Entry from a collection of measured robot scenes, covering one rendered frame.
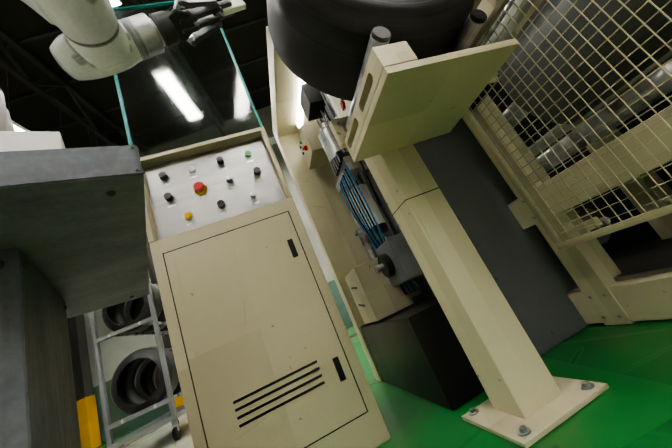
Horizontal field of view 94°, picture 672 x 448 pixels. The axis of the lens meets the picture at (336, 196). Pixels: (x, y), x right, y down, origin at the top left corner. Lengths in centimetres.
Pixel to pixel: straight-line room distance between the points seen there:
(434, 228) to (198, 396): 88
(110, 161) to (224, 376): 91
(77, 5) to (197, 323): 91
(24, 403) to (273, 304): 83
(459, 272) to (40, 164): 89
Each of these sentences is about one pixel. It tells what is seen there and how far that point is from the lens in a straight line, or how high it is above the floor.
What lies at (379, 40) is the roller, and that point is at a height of 88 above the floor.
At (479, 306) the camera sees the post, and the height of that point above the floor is 27.
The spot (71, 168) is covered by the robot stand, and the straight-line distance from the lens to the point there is 40.
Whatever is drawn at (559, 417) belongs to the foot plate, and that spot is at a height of 1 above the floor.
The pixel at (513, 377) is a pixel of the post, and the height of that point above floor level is 9.
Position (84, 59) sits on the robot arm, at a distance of 89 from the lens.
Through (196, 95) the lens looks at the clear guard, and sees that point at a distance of 167.
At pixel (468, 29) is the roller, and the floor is 89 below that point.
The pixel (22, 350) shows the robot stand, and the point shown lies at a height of 50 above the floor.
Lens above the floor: 40
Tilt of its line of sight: 19 degrees up
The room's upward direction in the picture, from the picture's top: 25 degrees counter-clockwise
